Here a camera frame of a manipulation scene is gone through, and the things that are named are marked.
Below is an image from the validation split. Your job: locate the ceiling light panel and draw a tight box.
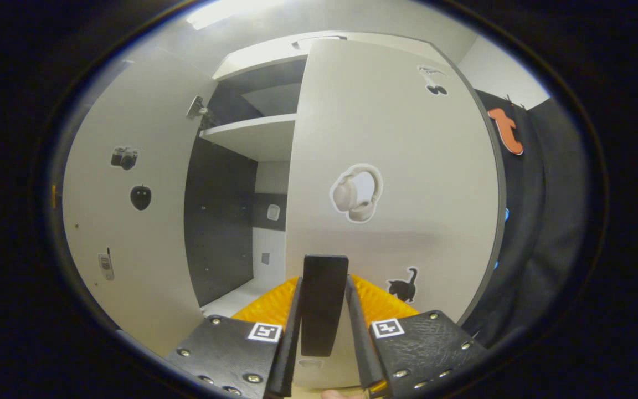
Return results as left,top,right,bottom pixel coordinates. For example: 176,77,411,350
186,0,286,31

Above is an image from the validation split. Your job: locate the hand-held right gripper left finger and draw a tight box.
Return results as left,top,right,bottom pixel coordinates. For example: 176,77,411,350
163,276,303,399

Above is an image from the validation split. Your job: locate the metal door hinge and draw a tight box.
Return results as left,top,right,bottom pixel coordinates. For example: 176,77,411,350
186,96,209,120

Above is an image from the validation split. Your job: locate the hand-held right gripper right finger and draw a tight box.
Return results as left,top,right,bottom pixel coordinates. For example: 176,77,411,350
344,274,487,399

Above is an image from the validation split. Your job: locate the white shoe cabinet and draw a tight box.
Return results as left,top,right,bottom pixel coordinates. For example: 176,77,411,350
184,30,464,319

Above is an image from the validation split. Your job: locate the black door handle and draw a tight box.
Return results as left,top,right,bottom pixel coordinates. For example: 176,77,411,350
301,255,349,357

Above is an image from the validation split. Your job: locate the white cabinet door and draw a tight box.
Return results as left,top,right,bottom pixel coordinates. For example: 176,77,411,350
285,38,507,388
61,47,220,358

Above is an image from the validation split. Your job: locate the white cabinet shelf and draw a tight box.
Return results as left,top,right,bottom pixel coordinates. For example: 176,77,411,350
198,114,297,162

